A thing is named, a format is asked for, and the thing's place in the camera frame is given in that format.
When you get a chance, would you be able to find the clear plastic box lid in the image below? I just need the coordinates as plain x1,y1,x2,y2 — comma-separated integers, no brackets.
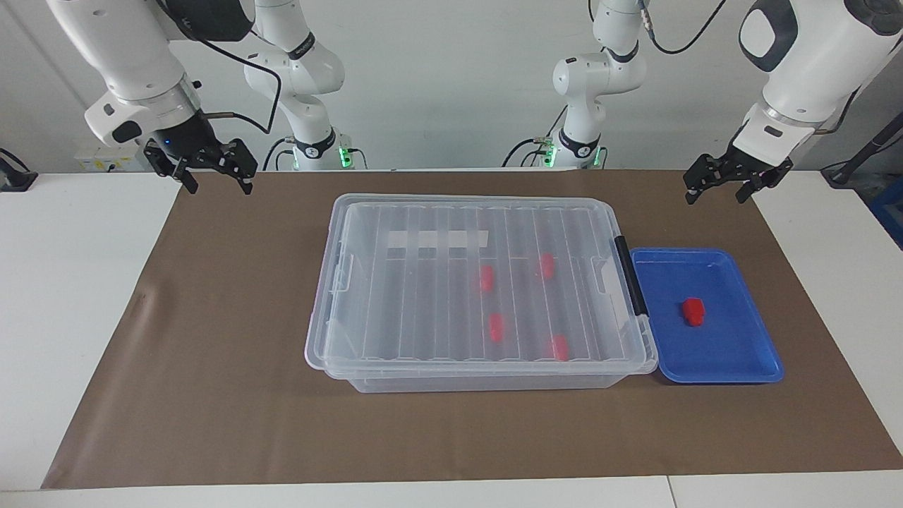
305,194,659,375

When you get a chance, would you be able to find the blue plastic tray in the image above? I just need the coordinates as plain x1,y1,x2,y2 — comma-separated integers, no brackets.
628,247,785,385

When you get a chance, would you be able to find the clear plastic storage box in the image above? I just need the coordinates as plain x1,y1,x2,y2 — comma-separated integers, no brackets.
314,198,657,394

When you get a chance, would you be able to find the brown table mat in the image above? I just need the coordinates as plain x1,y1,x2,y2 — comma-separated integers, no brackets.
41,169,903,489

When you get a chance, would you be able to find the black base cable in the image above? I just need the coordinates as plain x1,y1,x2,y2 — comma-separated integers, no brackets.
502,113,566,168
263,136,297,171

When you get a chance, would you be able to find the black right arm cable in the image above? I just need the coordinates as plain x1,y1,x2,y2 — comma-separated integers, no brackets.
194,35,283,136

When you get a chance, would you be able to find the white wall power outlet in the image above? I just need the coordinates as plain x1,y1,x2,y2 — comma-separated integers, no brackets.
74,145,152,172

